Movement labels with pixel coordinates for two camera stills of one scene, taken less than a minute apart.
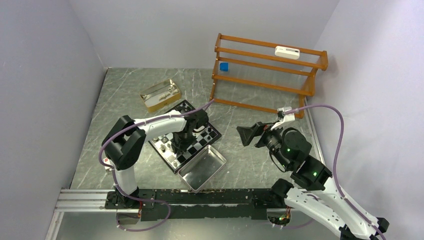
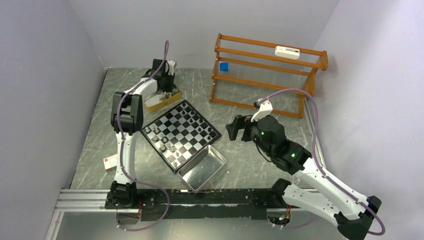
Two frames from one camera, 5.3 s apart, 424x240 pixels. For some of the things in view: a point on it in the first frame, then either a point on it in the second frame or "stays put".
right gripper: [247, 133] -> [240, 122]
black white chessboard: [163, 144] stays put
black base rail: [189, 205] stays put
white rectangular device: [287, 52] stays put
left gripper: [179, 148] -> [169, 88]
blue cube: [224, 66] stays put
